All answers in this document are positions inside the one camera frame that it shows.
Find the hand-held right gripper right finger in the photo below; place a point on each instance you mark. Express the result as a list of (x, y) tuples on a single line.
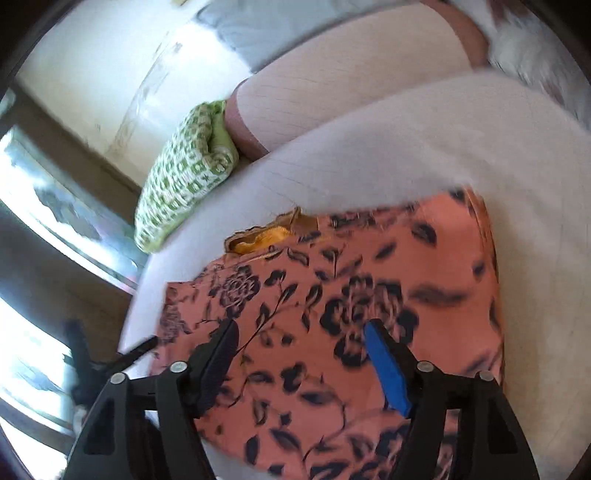
[(388, 364)]

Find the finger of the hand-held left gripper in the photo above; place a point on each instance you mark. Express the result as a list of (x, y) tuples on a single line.
[(78, 346), (141, 348)]

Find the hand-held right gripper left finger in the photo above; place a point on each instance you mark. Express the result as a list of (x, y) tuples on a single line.
[(217, 360)]

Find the orange floral shirt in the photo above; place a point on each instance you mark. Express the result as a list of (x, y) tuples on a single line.
[(351, 286)]

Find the stained glass window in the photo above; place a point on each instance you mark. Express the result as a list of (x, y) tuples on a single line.
[(51, 207)]

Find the green white patterned pillow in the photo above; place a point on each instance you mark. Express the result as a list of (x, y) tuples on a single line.
[(189, 175)]

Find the pink white bolster cushion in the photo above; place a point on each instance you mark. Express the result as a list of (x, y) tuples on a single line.
[(360, 69)]

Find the grey blue pillow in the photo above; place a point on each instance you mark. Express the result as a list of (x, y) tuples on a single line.
[(231, 32)]

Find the large striped floral pillow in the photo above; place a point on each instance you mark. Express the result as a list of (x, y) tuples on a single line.
[(531, 41)]

